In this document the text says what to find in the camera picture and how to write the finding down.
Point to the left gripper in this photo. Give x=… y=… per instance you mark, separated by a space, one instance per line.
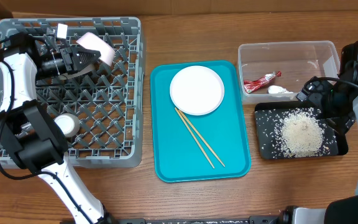
x=81 y=63

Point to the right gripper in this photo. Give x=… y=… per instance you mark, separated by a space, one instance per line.
x=308 y=94

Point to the pile of rice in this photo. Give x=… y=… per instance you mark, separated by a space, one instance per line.
x=301 y=133

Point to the red snack wrapper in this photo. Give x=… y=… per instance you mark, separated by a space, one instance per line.
x=252 y=86

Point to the wooden chopstick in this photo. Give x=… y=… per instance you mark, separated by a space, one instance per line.
x=202 y=139
x=194 y=137

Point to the large white plate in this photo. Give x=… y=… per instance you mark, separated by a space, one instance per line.
x=197 y=90

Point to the grey shallow bowl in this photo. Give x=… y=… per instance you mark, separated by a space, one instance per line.
x=86 y=70

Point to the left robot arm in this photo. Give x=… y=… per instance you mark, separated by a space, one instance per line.
x=31 y=142

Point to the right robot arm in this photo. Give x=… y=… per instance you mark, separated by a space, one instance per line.
x=345 y=210

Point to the black plastic tray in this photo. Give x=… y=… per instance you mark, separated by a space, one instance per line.
x=266 y=137

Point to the grey plastic dish rack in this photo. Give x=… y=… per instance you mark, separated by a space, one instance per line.
x=107 y=101

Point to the crumpled white tissue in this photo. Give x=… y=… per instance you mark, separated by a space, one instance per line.
x=273 y=89

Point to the clear plastic bin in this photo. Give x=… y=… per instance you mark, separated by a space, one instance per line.
x=297 y=61

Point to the teal plastic tray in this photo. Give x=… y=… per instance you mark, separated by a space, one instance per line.
x=177 y=157

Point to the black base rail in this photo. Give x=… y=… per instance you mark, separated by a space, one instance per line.
x=255 y=219

